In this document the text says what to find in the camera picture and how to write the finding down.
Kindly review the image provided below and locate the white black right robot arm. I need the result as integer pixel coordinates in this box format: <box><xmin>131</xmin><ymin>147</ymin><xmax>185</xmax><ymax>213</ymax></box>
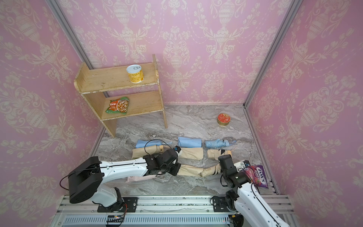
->
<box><xmin>218</xmin><ymin>155</ymin><xmax>289</xmax><ymax>227</ymax></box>

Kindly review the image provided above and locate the aluminium corner frame post right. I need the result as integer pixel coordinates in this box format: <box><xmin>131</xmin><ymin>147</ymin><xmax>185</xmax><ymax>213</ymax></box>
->
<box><xmin>244</xmin><ymin>0</ymin><xmax>303</xmax><ymax>109</ymax></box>

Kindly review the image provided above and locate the yellow cup noodle container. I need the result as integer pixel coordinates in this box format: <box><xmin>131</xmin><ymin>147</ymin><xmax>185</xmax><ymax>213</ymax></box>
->
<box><xmin>126</xmin><ymin>64</ymin><xmax>144</xmax><ymax>83</ymax></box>

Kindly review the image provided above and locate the purple candy bag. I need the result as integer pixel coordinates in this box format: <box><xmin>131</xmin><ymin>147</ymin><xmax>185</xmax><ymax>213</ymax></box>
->
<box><xmin>245</xmin><ymin>165</ymin><xmax>268</xmax><ymax>189</ymax></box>

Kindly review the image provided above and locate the beige sleeved umbrella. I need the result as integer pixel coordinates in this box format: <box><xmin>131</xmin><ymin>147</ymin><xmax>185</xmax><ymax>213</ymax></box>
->
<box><xmin>132</xmin><ymin>145</ymin><xmax>169</xmax><ymax>159</ymax></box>
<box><xmin>177</xmin><ymin>164</ymin><xmax>221</xmax><ymax>177</ymax></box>

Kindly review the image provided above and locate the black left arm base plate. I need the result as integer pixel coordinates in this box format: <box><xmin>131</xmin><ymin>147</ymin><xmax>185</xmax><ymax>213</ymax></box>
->
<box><xmin>97</xmin><ymin>197</ymin><xmax>138</xmax><ymax>213</ymax></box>

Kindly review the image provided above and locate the aluminium corner frame post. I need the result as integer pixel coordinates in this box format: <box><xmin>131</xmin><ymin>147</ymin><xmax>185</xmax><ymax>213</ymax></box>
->
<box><xmin>244</xmin><ymin>0</ymin><xmax>303</xmax><ymax>109</ymax></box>
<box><xmin>45</xmin><ymin>0</ymin><xmax>94</xmax><ymax>70</ymax></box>

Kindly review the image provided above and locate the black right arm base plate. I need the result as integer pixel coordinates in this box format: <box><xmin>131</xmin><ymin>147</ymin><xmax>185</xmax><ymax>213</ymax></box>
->
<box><xmin>210</xmin><ymin>196</ymin><xmax>236</xmax><ymax>212</ymax></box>

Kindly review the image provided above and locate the wooden two-tier shelf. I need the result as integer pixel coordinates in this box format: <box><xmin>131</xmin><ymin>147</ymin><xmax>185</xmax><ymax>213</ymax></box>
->
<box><xmin>73</xmin><ymin>54</ymin><xmax>168</xmax><ymax>139</ymax></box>

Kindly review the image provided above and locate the round gold red candy tin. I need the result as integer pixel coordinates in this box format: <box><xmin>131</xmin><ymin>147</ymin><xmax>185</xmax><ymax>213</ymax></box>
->
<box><xmin>217</xmin><ymin>113</ymin><xmax>231</xmax><ymax>126</ymax></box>

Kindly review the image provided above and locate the aluminium corner frame post left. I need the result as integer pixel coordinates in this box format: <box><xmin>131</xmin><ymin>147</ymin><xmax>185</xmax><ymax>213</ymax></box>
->
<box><xmin>45</xmin><ymin>0</ymin><xmax>94</xmax><ymax>70</ymax></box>

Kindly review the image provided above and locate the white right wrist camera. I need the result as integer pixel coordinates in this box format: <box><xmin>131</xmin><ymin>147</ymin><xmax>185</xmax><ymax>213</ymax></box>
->
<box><xmin>234</xmin><ymin>160</ymin><xmax>251</xmax><ymax>172</ymax></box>

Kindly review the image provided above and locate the pink sleeved umbrella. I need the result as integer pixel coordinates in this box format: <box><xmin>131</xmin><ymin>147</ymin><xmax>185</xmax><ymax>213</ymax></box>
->
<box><xmin>126</xmin><ymin>175</ymin><xmax>156</xmax><ymax>183</ymax></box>

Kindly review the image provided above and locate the light blue umbrella sleeve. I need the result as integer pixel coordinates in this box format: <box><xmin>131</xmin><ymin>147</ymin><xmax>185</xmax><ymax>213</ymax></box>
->
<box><xmin>178</xmin><ymin>137</ymin><xmax>202</xmax><ymax>148</ymax></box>

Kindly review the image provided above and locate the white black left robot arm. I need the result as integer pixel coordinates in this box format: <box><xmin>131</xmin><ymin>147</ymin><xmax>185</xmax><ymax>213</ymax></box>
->
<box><xmin>68</xmin><ymin>146</ymin><xmax>182</xmax><ymax>212</ymax></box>

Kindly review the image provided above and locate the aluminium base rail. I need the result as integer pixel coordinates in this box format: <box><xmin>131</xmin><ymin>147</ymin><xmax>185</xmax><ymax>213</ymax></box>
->
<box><xmin>50</xmin><ymin>194</ymin><xmax>298</xmax><ymax>227</ymax></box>

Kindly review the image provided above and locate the green orange snack packet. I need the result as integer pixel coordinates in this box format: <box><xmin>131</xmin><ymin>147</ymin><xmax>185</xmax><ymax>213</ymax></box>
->
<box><xmin>105</xmin><ymin>96</ymin><xmax>130</xmax><ymax>115</ymax></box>

